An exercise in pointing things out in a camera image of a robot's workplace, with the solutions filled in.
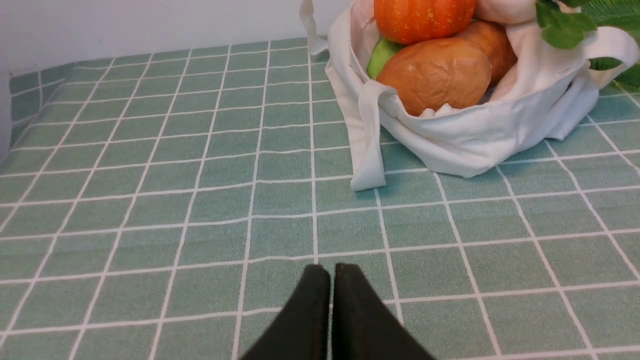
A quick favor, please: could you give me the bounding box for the brown potato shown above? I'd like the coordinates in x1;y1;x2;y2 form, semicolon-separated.
376;38;492;116
454;20;518;88

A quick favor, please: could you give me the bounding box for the white cloth tote bag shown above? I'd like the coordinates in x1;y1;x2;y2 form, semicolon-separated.
299;0;639;192

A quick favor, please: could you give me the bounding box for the green cucumber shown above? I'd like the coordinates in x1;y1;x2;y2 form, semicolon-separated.
366;37;406;80

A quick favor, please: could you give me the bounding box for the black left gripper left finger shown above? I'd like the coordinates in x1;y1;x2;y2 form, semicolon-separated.
241;264;331;360

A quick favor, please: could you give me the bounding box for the brown potato rear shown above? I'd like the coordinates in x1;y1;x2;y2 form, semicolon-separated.
454;20;518;88

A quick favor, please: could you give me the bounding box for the brown potato front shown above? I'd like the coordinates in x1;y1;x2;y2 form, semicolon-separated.
376;38;492;116

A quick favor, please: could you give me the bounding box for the orange pumpkin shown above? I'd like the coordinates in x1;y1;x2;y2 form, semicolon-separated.
374;0;477;45

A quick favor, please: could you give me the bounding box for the green leafy herb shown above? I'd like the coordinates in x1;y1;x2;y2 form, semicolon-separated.
535;0;640;92

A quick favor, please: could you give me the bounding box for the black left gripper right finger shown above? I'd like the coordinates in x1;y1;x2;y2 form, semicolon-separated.
332;263;434;360

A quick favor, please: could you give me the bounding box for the green checkered tablecloth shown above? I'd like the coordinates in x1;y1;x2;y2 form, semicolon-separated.
0;38;640;360

